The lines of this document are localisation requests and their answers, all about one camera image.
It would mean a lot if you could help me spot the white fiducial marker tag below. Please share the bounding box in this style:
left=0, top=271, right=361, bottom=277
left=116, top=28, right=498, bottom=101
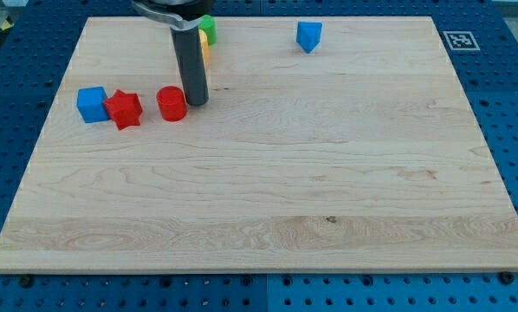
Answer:
left=443, top=30, right=480, bottom=51

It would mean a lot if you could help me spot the green block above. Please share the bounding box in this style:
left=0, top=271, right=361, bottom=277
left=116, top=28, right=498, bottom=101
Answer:
left=198, top=15, right=217, bottom=45

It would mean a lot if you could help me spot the blue triangular prism block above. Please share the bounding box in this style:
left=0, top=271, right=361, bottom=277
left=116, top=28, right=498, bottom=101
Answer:
left=295, top=21, right=323, bottom=54

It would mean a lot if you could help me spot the wooden board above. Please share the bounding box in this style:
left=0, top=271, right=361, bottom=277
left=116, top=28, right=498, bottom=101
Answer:
left=0, top=16, right=518, bottom=275

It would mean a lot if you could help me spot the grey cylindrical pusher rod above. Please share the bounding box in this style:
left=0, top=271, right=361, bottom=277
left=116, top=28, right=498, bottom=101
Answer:
left=171, top=20, right=209, bottom=107

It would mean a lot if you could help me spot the red cylinder block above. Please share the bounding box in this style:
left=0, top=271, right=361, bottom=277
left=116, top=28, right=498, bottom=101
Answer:
left=156, top=86, right=187, bottom=121

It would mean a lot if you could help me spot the blue cube block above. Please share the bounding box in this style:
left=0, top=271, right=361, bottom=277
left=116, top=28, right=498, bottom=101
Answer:
left=76, top=87, right=109, bottom=123

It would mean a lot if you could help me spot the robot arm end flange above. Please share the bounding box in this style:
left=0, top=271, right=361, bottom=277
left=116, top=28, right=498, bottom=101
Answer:
left=132, top=0, right=215, bottom=30

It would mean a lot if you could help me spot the yellow hexagon block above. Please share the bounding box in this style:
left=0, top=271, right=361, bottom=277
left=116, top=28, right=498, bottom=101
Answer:
left=199, top=29, right=210, bottom=68

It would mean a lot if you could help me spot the red star block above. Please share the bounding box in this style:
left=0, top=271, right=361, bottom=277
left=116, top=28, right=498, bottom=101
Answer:
left=103, top=89, right=143, bottom=130

